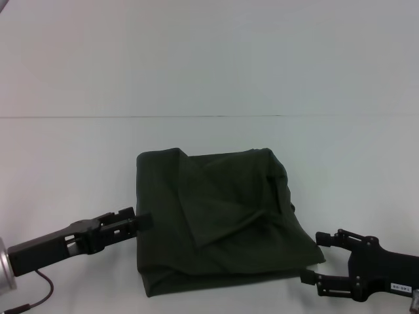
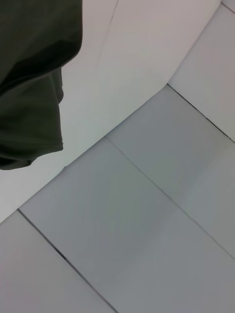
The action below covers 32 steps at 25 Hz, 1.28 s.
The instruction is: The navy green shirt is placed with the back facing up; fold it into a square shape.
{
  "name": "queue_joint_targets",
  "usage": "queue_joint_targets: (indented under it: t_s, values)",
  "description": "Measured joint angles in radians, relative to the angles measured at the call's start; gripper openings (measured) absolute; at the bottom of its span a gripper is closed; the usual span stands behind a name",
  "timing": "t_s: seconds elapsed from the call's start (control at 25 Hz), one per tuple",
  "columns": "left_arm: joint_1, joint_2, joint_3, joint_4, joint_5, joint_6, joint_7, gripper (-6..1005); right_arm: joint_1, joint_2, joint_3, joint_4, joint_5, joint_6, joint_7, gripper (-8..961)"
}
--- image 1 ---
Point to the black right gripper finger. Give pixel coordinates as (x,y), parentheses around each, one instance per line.
(324,238)
(307,277)

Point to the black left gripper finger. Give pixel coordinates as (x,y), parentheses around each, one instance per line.
(144,221)
(124,212)

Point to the dark green shirt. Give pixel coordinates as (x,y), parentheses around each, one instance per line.
(222,222)

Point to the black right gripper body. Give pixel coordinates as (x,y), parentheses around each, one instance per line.
(386,265)

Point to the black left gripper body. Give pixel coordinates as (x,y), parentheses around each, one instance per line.
(49,245)

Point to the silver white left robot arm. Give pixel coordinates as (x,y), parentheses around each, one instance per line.
(6,268)

